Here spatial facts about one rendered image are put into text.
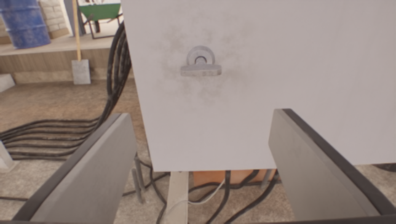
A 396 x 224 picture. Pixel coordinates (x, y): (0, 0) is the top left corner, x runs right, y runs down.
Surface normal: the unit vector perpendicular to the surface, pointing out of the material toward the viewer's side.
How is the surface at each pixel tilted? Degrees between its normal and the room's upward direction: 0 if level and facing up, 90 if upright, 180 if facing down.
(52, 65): 90
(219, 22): 90
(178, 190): 0
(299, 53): 90
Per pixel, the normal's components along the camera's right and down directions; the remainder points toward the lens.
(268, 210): -0.04, -0.87
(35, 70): -0.01, 0.49
